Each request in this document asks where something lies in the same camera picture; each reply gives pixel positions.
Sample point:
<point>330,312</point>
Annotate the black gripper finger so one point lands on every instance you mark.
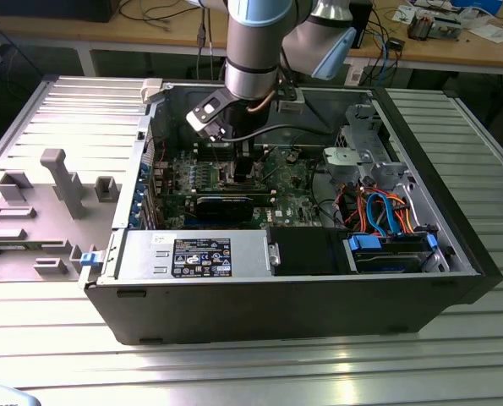
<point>243,169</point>

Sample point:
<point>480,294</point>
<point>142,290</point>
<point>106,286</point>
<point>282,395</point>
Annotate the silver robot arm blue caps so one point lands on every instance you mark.
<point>251,42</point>

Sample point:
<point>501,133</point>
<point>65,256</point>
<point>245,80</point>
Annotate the CPU socket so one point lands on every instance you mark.
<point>225,175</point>

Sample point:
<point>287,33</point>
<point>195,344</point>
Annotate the black graphics card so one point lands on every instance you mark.
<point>223,209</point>

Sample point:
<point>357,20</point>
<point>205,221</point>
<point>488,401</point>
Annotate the round coin battery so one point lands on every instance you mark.
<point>292,157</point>

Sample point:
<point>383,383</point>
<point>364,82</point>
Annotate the green motherboard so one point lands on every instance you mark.
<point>293,199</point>

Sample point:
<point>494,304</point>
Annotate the silver metal drive cage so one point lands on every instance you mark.
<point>340,162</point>

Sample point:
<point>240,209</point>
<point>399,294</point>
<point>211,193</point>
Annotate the wooden desk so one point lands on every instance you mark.
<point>149,36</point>

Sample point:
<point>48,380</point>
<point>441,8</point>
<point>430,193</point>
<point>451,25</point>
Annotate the white labelled box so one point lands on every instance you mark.
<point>356,75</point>

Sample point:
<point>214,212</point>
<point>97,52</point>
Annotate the grey power supply black label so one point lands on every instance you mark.
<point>145,254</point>

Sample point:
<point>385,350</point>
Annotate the black upright box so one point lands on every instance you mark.
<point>364,12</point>

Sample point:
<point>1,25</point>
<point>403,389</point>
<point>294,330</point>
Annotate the hard disk in blue carrier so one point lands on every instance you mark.
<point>386,263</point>

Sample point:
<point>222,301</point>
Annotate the small black adaptor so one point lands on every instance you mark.
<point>397,43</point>

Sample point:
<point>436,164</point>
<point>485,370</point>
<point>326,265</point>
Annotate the blue case latch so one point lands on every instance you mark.
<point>89,259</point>

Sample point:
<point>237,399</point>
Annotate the copper wound transformer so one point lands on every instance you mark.
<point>420,25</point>

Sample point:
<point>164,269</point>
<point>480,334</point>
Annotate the black flat box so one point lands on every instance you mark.
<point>52,10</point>

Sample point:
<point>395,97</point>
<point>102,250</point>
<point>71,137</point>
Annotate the grey plastic parts rack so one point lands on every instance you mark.
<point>44,262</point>

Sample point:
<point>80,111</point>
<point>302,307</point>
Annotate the grey electronic device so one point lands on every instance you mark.
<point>445,27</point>

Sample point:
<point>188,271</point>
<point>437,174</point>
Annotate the green RAM stick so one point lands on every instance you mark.
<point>10,246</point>

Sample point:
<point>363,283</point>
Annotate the blue cardboard box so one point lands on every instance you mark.
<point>479,4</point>

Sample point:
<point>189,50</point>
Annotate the white papers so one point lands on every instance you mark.
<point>494,33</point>

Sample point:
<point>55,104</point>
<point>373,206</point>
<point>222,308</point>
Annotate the white keyboard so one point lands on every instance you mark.
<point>6,397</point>

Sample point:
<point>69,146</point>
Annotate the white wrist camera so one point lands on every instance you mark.
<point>204,112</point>

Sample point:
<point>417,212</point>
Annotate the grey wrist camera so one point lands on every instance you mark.
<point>291,103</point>

